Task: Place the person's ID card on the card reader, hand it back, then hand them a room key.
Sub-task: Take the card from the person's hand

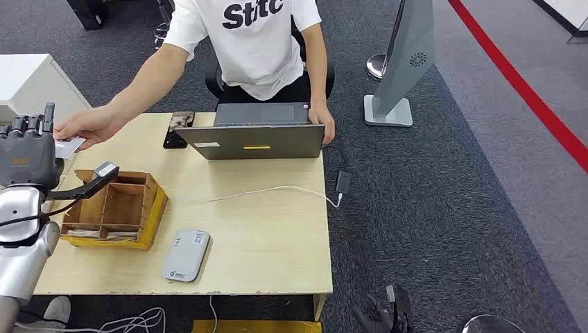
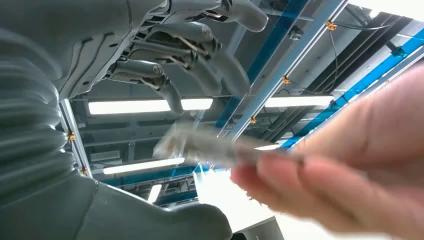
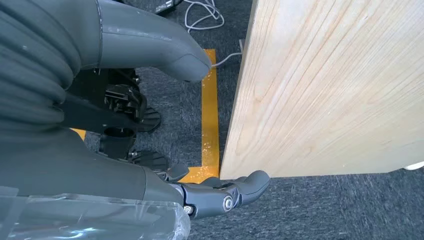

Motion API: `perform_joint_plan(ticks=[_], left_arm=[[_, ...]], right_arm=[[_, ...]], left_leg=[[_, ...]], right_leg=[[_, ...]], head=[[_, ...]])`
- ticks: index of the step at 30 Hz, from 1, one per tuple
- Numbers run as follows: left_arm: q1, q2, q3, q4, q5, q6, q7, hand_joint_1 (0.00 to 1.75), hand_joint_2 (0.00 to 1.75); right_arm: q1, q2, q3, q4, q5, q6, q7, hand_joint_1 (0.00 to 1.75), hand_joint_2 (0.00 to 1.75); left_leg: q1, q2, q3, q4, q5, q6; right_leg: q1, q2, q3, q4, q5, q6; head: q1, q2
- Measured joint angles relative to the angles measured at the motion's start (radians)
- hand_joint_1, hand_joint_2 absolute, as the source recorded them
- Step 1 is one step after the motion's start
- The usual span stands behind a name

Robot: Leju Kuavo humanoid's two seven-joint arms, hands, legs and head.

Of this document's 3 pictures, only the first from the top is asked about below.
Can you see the red floor tape line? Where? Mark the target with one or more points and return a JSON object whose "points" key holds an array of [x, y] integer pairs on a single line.
{"points": [[514, 78]]}

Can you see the person's left forearm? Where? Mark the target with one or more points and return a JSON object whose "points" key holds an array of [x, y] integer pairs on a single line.
{"points": [[317, 78]]}

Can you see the black smartphone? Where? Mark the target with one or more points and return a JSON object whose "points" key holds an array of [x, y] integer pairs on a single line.
{"points": [[177, 133]]}

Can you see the grey sign stand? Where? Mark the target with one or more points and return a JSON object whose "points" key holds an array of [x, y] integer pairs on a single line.
{"points": [[409, 46]]}

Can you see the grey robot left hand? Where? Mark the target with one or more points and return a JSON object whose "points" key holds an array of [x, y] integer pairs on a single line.
{"points": [[27, 156]]}

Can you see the white ID card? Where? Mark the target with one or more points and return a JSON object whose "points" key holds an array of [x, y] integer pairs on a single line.
{"points": [[68, 149]]}

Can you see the black office chair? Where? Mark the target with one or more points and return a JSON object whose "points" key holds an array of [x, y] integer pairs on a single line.
{"points": [[212, 82]]}

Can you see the grey card reader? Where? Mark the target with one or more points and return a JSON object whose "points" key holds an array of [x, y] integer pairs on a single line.
{"points": [[186, 255]]}

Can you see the black bag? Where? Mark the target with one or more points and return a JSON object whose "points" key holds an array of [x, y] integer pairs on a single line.
{"points": [[87, 14]]}

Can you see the chrome round base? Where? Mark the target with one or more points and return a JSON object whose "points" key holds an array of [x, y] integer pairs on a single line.
{"points": [[491, 325]]}

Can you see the black left camera bracket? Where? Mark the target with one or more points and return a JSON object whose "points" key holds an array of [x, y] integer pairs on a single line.
{"points": [[75, 192]]}

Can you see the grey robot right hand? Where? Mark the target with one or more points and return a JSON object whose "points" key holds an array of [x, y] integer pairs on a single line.
{"points": [[374, 319]]}

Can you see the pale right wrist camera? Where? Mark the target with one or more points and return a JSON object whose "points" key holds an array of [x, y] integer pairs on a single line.
{"points": [[390, 294]]}

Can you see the white cabinet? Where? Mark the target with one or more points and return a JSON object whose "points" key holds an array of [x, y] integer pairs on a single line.
{"points": [[27, 78]]}

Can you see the white board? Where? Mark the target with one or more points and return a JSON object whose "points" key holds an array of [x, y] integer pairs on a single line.
{"points": [[567, 9]]}

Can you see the white desk leg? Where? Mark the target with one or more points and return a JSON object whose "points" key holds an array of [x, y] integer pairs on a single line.
{"points": [[319, 307]]}

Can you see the yellow floor tape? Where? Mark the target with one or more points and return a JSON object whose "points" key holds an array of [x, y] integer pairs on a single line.
{"points": [[257, 326]]}

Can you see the person's right hand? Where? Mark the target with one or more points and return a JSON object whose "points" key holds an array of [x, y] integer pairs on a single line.
{"points": [[94, 126]]}

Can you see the chrome stanchion base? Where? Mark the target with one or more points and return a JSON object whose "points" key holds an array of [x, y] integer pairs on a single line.
{"points": [[376, 66]]}

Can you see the person's left hand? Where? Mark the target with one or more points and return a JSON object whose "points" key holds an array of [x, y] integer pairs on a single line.
{"points": [[328, 124]]}

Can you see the black right camera bracket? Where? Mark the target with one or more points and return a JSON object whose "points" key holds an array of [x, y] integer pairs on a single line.
{"points": [[403, 308]]}

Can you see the chrome stool base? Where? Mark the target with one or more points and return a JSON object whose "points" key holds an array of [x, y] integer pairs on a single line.
{"points": [[161, 34]]}

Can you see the stack of room key cards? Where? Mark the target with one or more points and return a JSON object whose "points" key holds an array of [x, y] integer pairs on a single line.
{"points": [[105, 234]]}

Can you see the grey laptop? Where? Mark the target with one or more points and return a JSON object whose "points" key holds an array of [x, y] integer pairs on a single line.
{"points": [[257, 140]]}

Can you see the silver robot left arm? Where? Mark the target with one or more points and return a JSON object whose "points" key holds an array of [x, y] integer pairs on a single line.
{"points": [[23, 266]]}

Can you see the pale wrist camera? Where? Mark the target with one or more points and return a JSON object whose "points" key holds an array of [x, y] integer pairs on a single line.
{"points": [[104, 170], [390, 294]]}

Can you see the person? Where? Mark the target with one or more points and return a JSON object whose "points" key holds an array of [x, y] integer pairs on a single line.
{"points": [[252, 46]]}

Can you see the black camera bracket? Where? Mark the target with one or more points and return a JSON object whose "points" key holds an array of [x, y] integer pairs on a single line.
{"points": [[403, 308], [75, 192]]}

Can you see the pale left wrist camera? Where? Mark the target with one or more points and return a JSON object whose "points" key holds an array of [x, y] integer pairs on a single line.
{"points": [[104, 170]]}

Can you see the black adapter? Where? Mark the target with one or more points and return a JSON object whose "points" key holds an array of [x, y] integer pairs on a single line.
{"points": [[343, 181]]}

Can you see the white shoe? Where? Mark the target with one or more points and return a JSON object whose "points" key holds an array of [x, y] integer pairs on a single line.
{"points": [[59, 309]]}

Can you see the person's right forearm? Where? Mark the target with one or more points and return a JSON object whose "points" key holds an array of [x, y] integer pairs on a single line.
{"points": [[147, 82]]}

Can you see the yellow tray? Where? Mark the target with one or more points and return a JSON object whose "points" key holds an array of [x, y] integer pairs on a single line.
{"points": [[156, 216]]}

